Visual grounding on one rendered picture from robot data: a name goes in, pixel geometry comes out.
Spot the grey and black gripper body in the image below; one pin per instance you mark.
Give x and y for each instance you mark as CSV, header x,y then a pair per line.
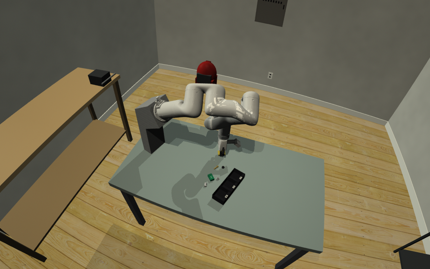
x,y
222,143

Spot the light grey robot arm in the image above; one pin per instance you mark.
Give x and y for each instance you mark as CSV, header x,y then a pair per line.
x,y
222,113

